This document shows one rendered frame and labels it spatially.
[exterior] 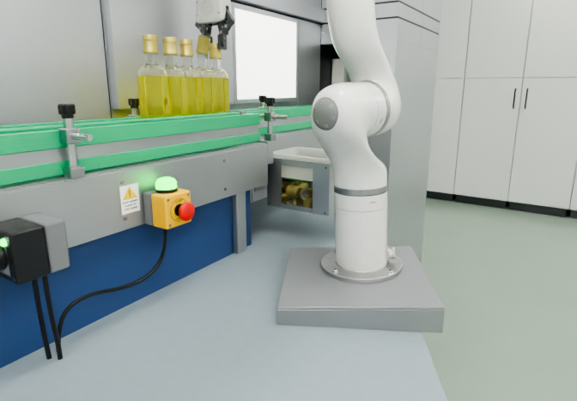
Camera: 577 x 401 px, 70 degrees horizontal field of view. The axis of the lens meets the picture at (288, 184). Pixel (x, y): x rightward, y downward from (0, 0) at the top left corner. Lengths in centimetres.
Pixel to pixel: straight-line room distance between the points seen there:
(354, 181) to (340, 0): 37
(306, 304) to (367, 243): 20
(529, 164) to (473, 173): 51
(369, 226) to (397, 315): 20
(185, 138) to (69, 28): 39
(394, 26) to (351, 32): 107
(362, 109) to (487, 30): 388
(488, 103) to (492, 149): 46
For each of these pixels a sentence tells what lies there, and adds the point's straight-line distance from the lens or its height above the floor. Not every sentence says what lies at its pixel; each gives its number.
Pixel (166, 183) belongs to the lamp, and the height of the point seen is 102.
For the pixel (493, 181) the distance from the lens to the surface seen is 471.
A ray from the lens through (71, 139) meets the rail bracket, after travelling 81.
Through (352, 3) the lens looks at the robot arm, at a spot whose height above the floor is 137.
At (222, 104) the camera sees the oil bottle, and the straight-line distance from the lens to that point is 126.
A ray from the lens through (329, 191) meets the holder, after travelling 120.
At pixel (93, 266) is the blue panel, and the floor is 87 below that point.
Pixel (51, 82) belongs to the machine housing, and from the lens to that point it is 115.
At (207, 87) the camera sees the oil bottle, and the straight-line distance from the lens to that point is 121.
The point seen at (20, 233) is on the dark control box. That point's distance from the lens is 72.
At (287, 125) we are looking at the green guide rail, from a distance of 151.
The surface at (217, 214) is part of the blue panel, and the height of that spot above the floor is 88.
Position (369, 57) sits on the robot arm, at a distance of 93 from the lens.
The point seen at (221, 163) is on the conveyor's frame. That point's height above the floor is 102.
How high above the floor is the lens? 121
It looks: 13 degrees down
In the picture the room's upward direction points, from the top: straight up
